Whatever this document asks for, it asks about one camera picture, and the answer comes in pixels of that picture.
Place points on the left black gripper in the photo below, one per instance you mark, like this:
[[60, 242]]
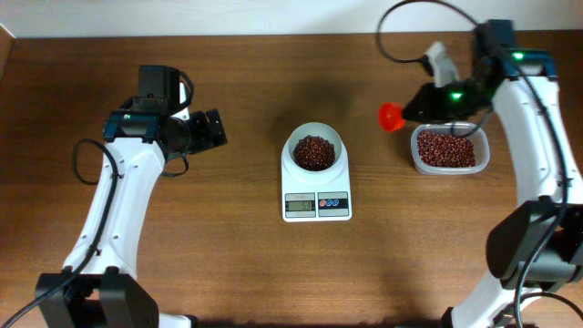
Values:
[[215, 128]]

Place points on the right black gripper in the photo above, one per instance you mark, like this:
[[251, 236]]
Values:
[[428, 102]]

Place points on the orange plastic measuring scoop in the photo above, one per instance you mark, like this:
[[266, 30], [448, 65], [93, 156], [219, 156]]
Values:
[[390, 117]]

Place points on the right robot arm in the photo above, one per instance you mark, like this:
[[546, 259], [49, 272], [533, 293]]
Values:
[[538, 248]]

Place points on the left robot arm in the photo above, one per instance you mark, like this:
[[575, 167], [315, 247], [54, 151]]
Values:
[[98, 284]]

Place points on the white round bowl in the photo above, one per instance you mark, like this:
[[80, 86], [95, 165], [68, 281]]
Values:
[[313, 129]]

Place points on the red beans in bowl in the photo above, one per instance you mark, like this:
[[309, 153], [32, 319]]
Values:
[[314, 153]]

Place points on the white digital kitchen scale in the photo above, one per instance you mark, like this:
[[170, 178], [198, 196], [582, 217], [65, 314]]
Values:
[[312, 196]]

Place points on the red adzuki beans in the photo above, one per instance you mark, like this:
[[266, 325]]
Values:
[[445, 151]]

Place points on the clear plastic food container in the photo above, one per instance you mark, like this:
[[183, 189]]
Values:
[[465, 130]]

